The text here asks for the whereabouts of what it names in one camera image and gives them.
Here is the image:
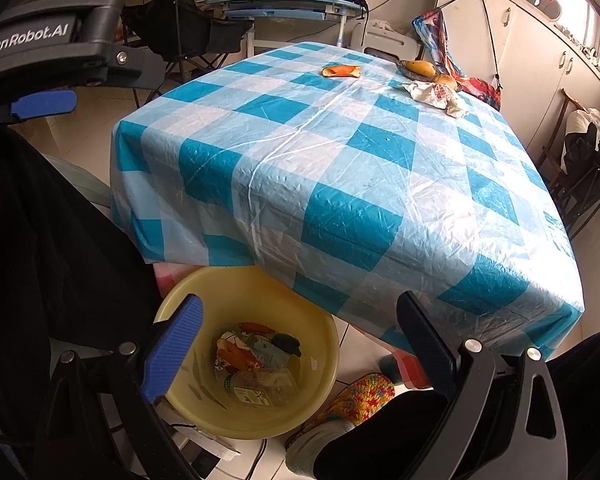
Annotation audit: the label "yellow plastic basin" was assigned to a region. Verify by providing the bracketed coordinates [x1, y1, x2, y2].
[152, 265, 341, 442]

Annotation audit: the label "blue glass desk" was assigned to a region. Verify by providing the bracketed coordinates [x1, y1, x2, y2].
[199, 0, 369, 57]

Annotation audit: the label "red and white crumpled wrapper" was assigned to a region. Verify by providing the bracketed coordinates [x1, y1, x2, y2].
[401, 81, 469, 119]

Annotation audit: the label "black hanging cord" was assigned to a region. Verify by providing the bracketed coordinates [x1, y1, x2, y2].
[436, 0, 504, 95]

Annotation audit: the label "white small appliance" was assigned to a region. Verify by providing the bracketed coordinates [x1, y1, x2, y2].
[362, 19, 424, 59]

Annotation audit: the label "white cabinet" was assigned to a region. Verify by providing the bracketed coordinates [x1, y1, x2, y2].
[436, 0, 600, 162]

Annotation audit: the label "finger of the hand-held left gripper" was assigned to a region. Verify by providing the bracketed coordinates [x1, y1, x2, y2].
[0, 88, 79, 127]

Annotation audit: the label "yellow mango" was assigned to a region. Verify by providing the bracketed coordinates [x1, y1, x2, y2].
[405, 60, 439, 77]

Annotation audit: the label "person's black jacket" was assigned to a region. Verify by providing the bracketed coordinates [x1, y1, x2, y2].
[0, 122, 167, 480]

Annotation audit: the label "black folding chair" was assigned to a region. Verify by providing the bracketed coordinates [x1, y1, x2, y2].
[122, 0, 257, 109]

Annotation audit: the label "dark wooden chair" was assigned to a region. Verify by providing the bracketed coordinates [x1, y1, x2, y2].
[536, 88, 600, 239]

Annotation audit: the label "large orange peel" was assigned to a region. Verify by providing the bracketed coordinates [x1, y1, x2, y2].
[321, 64, 362, 79]

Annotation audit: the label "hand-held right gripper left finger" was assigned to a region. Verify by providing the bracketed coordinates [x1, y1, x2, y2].
[32, 294, 206, 480]

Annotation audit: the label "clear plastic bottle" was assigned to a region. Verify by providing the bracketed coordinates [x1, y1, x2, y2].
[223, 369, 300, 407]

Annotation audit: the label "colourful crocheted slipper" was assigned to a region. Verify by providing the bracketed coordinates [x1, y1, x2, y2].
[284, 372, 397, 467]

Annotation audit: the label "black clothes on chair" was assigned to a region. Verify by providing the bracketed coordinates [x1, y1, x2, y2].
[561, 122, 600, 197]

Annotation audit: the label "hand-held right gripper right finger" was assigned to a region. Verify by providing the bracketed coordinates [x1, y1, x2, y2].
[396, 291, 568, 480]

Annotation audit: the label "woven fruit basket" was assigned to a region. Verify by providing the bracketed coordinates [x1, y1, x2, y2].
[396, 59, 444, 83]

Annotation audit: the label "small orange peel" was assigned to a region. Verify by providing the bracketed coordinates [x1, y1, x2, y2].
[215, 337, 257, 369]

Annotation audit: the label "white plastic bag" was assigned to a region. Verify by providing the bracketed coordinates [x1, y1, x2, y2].
[564, 108, 600, 137]

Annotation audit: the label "colourful printed bag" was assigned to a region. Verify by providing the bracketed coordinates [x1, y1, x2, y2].
[412, 8, 502, 112]

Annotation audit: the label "thin floor cable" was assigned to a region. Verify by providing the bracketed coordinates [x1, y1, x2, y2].
[237, 437, 268, 480]

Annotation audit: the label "white power strip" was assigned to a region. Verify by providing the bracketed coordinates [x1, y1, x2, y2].
[176, 426, 242, 467]

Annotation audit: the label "person's leg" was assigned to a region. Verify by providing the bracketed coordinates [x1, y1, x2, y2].
[314, 326, 600, 480]

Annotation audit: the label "blue checkered tablecloth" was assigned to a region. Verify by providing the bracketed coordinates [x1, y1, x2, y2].
[110, 41, 586, 391]

